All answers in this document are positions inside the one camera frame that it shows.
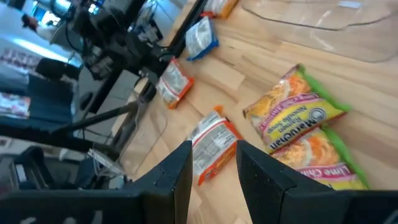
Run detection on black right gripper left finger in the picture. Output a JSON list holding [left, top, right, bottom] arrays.
[[0, 139, 194, 224]]

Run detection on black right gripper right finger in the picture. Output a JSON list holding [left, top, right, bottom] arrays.
[[235, 139, 398, 224]]

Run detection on orange Maruchan ramen packet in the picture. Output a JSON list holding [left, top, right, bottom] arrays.
[[155, 57, 195, 110], [200, 0, 240, 19], [186, 105, 244, 187]]

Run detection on blue Maruchan ramen packet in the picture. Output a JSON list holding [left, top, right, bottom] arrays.
[[185, 16, 220, 62]]

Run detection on green Maruchan ramen packet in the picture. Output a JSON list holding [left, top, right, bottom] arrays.
[[270, 124, 371, 191], [242, 63, 352, 155]]

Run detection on white papers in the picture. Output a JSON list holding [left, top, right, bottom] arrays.
[[86, 147, 127, 177]]

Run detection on black desk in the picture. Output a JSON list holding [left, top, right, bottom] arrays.
[[0, 73, 78, 138]]

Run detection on person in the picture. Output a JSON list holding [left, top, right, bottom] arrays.
[[20, 12, 58, 43]]

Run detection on clear plastic bin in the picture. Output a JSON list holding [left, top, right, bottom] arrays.
[[241, 0, 398, 63]]

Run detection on black aluminium table frame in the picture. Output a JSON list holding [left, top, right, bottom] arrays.
[[49, 0, 209, 150]]

